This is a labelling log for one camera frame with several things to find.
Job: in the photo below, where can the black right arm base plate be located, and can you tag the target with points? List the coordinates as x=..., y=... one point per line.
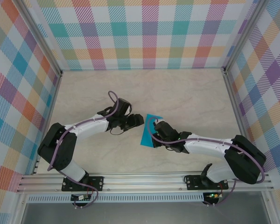
x=191, y=185

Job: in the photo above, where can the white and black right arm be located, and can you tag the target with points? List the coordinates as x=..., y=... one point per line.
x=207, y=148

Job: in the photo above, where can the aluminium side frame rail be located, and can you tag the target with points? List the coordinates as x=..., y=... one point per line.
x=52, y=105
x=235, y=105

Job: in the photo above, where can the small circuit board green light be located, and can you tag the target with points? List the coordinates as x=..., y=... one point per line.
x=213, y=195

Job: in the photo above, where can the small black circuit board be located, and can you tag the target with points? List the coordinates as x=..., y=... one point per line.
x=80, y=198

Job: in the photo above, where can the blue square paper sheet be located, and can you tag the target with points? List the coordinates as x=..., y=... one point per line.
x=145, y=137

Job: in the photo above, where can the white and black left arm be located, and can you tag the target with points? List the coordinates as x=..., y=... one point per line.
x=88, y=127

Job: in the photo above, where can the aluminium upright frame post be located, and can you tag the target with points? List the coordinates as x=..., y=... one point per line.
x=243, y=35
x=40, y=38

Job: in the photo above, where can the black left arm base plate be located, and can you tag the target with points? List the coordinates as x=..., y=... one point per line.
x=98, y=182

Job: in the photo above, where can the aluminium mounting rail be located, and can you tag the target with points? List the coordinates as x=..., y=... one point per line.
x=142, y=183

